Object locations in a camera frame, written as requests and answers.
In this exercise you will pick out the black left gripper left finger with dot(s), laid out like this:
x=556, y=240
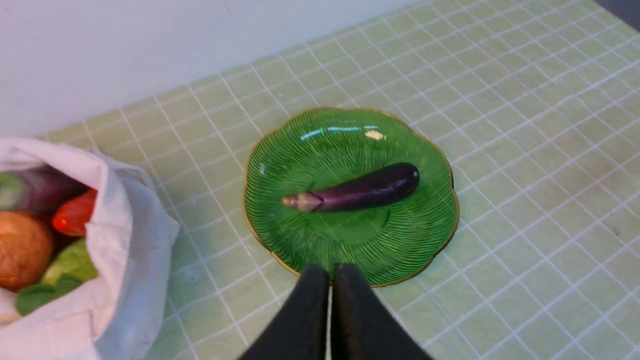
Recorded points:
x=299, y=330

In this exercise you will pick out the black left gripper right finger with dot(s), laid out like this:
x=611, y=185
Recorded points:
x=361, y=327

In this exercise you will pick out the long purple eggplant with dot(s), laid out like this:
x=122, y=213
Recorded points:
x=386, y=186

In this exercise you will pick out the white cloth bag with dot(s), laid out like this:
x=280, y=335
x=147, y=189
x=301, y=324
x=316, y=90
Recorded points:
x=118, y=315

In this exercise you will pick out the green glass plate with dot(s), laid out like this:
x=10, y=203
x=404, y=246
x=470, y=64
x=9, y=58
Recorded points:
x=322, y=147

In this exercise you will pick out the green leafy vegetable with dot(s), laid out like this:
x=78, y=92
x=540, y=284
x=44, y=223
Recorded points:
x=70, y=269

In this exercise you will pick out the red pepper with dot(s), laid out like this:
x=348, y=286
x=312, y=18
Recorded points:
x=71, y=218

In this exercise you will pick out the brown potato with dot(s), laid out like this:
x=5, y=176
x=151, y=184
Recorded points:
x=26, y=248

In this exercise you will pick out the green checkered tablecloth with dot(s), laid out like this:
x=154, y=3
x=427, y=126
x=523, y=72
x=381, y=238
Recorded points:
x=535, y=103

